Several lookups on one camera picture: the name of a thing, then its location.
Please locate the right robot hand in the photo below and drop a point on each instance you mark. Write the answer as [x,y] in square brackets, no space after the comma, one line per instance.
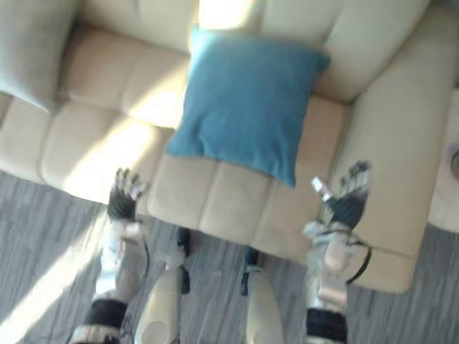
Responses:
[347,200]

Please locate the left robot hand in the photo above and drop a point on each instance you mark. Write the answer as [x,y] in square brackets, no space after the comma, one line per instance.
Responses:
[123,200]

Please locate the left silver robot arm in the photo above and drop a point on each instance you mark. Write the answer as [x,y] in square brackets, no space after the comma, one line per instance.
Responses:
[107,279]

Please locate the blue square cushion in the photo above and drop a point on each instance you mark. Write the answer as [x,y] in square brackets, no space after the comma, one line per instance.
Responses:
[244,107]

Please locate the silver robot leg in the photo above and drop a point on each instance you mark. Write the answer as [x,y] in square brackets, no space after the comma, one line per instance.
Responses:
[260,301]
[163,297]

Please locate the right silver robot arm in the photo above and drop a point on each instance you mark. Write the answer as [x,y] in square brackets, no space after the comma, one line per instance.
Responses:
[330,272]

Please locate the grey-green cushion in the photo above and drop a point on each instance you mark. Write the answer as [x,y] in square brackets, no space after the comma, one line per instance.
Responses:
[27,53]

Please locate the right silver robot leg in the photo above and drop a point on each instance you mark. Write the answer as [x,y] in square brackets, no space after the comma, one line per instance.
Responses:
[260,301]

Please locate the cream leather sofa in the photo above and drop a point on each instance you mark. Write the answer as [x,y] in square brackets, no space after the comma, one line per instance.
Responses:
[229,118]

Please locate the left silver robot leg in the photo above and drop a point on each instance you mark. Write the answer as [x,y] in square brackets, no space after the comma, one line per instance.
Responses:
[163,297]

